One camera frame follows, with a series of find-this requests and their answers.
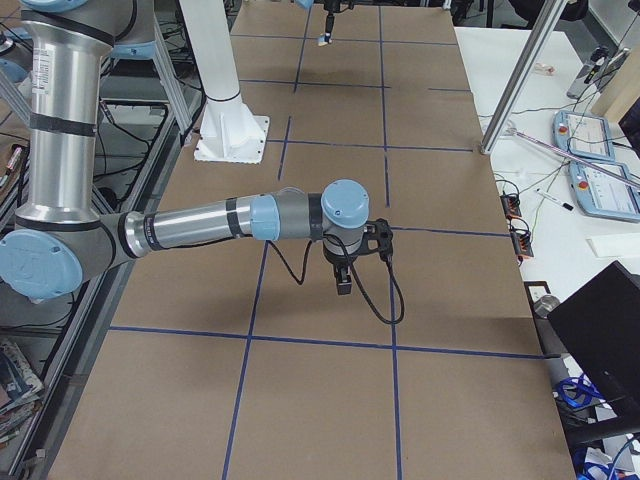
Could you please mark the brown paper table cover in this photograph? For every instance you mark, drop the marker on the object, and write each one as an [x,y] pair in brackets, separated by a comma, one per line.
[239,361]

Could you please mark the left black connector block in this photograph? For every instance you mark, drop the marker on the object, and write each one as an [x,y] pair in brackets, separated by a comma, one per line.
[511,205]

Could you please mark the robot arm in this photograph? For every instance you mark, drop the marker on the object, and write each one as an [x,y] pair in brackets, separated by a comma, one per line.
[331,7]
[341,210]

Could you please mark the teach pendant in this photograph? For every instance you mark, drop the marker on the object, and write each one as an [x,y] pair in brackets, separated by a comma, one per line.
[600,195]
[583,135]

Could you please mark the aluminium frame post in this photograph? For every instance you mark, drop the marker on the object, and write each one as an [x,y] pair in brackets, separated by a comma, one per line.
[541,31]

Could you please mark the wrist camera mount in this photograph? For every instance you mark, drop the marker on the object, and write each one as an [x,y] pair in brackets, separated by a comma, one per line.
[377,239]

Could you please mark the near teach pendant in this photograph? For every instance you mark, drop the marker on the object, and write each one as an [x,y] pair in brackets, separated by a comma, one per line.
[600,195]

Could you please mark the white camera mast base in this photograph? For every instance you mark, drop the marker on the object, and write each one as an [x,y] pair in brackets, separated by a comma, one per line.
[229,131]

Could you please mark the blue white call bell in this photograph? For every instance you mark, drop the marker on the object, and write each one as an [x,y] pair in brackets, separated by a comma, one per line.
[324,40]

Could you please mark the aluminium table frame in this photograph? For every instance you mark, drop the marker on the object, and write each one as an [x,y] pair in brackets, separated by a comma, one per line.
[67,241]

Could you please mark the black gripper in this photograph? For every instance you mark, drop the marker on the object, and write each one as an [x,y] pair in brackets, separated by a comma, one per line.
[338,261]
[330,12]

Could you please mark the black monitor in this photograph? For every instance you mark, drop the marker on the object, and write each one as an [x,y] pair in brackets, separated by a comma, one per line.
[599,327]

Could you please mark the stack of books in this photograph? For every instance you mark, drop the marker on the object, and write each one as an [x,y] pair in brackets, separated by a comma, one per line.
[21,388]

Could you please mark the black marker pen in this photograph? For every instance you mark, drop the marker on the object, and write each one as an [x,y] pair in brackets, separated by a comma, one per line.
[553,199]

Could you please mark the silver metal cylinder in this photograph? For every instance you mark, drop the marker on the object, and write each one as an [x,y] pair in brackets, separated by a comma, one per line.
[544,305]

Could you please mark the far teach pendant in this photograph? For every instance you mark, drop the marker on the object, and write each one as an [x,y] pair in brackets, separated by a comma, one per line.
[583,135]

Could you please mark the metal grabber stick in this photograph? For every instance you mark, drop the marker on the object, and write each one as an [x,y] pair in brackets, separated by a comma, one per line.
[565,154]

